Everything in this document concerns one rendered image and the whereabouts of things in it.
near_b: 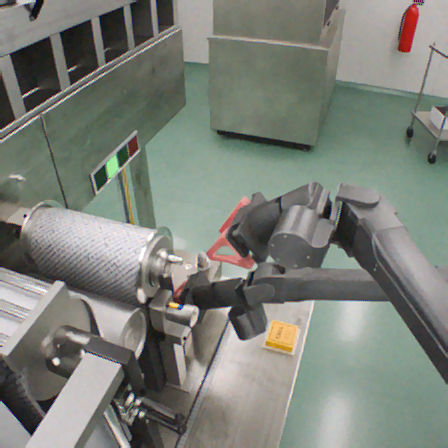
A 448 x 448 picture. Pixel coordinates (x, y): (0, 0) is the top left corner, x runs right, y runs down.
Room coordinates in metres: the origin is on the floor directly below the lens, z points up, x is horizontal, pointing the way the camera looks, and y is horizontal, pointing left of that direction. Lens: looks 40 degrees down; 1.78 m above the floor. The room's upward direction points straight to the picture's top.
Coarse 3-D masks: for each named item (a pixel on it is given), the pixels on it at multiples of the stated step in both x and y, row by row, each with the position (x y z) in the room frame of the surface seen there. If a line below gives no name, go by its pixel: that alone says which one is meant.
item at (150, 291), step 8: (32, 224) 0.57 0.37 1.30; (32, 232) 0.56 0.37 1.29; (160, 240) 0.53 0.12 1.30; (168, 240) 0.56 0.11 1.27; (152, 248) 0.50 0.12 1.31; (152, 256) 0.50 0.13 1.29; (144, 272) 0.47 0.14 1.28; (144, 280) 0.46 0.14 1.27; (144, 288) 0.46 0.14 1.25; (152, 288) 0.48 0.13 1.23; (152, 296) 0.47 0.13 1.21
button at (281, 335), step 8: (272, 320) 0.63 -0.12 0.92; (272, 328) 0.61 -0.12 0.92; (280, 328) 0.61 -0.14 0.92; (288, 328) 0.60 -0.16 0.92; (296, 328) 0.60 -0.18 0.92; (272, 336) 0.58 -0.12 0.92; (280, 336) 0.58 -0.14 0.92; (288, 336) 0.58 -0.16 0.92; (272, 344) 0.56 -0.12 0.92; (280, 344) 0.56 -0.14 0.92; (288, 344) 0.56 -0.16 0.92
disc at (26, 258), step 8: (48, 200) 0.63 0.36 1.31; (40, 208) 0.60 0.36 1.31; (48, 208) 0.62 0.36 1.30; (32, 216) 0.58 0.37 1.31; (24, 224) 0.56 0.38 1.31; (24, 232) 0.55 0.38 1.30; (24, 240) 0.54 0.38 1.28; (24, 248) 0.54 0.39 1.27; (24, 256) 0.53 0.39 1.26; (32, 264) 0.54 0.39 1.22
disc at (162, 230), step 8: (152, 232) 0.52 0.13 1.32; (160, 232) 0.54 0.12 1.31; (168, 232) 0.57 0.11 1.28; (152, 240) 0.51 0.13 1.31; (144, 248) 0.49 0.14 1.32; (144, 256) 0.48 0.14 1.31; (144, 264) 0.47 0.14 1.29; (136, 280) 0.45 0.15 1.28; (136, 288) 0.44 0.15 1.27; (144, 296) 0.46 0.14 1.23; (144, 304) 0.45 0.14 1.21
